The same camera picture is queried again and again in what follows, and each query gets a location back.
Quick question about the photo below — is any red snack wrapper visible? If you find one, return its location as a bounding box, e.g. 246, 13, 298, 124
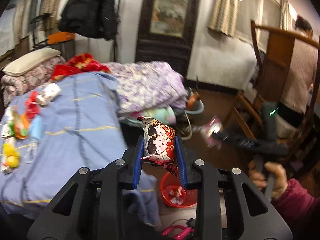
138, 116, 178, 177

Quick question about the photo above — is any yellow snack wrapper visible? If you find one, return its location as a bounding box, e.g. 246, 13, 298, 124
1, 137, 20, 174

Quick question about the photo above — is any clear bag with red wrapper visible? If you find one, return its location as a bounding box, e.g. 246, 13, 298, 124
12, 106, 30, 139

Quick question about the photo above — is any green tea carton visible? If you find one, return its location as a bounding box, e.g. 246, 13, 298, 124
1, 107, 15, 138

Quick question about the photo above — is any person's right hand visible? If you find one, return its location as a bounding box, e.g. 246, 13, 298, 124
248, 160, 289, 200

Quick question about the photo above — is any pastel green pink quilt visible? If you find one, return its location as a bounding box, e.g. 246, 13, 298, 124
119, 106, 176, 128

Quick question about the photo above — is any light blue wash basin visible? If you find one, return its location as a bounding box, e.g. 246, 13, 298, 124
185, 87, 204, 114

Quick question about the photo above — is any copper brown pan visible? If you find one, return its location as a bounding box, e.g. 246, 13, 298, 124
186, 76, 200, 111

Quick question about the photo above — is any person in pink sweater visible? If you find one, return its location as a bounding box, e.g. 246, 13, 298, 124
271, 15, 318, 140

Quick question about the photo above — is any red mesh waste basket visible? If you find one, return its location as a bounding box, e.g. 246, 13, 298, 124
159, 172, 197, 209

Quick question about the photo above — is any blue checked bed sheet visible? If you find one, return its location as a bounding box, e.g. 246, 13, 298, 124
0, 71, 162, 230

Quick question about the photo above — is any purple floral quilt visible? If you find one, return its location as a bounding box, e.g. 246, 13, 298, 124
105, 61, 187, 115

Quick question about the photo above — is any pink metal rack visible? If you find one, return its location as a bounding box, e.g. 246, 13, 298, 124
161, 225, 194, 240

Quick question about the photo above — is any wooden armchair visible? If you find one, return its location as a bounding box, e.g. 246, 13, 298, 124
222, 21, 319, 164

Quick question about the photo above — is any red patterned blanket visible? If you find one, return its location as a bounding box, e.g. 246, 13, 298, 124
50, 53, 111, 82

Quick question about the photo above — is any dark framed landscape painting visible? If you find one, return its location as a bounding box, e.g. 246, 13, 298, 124
135, 0, 200, 77

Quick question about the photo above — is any orange box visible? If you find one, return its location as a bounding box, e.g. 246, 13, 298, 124
48, 32, 75, 45

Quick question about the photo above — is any maroon floral folded quilt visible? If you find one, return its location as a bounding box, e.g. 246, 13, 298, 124
1, 56, 66, 107

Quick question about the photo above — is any cream pillow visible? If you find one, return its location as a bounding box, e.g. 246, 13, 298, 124
3, 48, 61, 76

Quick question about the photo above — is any beige striped curtain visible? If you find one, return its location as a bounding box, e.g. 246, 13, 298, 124
208, 0, 240, 37

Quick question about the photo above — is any black hanging jacket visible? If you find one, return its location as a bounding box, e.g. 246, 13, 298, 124
58, 0, 118, 41

